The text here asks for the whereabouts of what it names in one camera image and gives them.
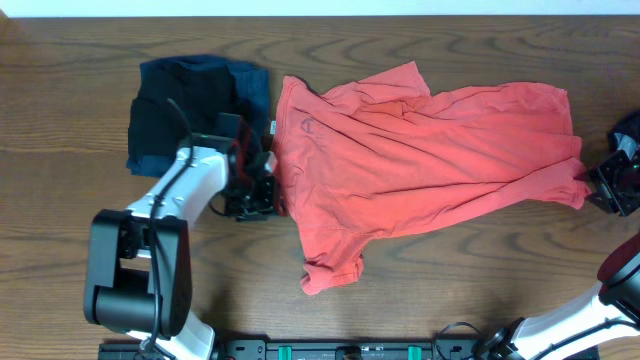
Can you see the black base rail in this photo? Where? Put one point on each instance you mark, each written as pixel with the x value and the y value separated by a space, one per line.
pixel 455 349

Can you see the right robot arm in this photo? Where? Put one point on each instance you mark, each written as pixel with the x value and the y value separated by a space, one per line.
pixel 609 310

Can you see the navy blue folded garment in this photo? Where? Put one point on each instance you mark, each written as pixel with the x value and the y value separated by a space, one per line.
pixel 252 103

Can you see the red t-shirt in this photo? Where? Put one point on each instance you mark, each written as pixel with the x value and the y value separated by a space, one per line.
pixel 384 157

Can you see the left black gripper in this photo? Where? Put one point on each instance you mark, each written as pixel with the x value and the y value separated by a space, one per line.
pixel 257 198

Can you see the black folded polo shirt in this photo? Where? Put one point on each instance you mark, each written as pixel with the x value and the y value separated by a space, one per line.
pixel 172 97

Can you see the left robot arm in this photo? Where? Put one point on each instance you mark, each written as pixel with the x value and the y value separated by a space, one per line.
pixel 139 278

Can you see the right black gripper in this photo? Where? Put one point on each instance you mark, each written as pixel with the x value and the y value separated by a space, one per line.
pixel 604 176

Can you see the black patterned garment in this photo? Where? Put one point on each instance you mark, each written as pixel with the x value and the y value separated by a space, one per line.
pixel 625 136

